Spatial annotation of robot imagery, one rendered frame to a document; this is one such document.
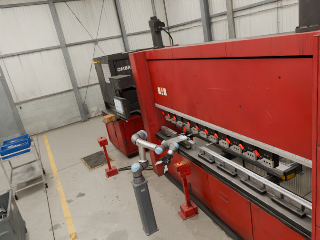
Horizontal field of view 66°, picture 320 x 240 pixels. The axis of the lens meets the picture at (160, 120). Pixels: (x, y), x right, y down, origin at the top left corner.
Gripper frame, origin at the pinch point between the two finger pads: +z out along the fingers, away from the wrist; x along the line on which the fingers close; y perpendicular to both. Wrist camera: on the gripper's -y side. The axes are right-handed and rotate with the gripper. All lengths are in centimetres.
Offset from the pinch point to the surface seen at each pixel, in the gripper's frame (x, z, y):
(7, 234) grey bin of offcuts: -43, 151, -145
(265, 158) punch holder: 28, -46, 94
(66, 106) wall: -10, -153, -742
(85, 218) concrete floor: 44, 90, -168
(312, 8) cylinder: -69, -101, 151
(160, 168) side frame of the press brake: 107, -50, -160
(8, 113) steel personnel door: -133, -12, -765
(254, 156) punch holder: 30, -49, 80
